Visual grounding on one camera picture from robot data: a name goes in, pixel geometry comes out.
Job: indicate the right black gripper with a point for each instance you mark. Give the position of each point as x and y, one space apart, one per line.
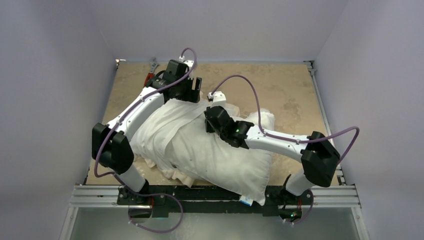
211 118

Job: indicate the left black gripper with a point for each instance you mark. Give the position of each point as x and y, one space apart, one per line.
192 95

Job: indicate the white pillow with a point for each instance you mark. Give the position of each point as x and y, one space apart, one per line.
204 155

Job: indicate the grey pillow with cream ruffle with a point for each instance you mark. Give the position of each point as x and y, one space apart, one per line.
152 138

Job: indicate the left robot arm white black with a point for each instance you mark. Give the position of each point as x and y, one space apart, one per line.
110 143

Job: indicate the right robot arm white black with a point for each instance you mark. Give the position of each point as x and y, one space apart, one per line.
318 157

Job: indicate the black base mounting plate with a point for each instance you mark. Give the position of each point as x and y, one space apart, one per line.
207 199

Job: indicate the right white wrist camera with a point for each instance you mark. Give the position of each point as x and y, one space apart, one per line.
217 98

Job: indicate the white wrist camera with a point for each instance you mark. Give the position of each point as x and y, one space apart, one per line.
188 62
217 98

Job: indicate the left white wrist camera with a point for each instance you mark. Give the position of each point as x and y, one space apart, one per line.
188 62

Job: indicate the aluminium frame rail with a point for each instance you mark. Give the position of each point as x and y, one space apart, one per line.
289 91

